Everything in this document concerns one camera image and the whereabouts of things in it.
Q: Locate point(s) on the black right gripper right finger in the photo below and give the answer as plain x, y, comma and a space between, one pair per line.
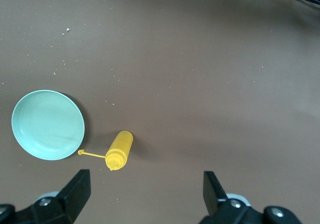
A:
225, 211

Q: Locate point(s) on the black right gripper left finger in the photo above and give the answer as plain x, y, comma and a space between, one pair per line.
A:
62, 206

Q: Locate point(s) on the yellow squeeze bottle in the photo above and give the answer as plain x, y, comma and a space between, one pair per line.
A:
120, 147

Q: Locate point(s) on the mint green plate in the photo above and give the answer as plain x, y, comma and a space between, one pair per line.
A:
47, 125

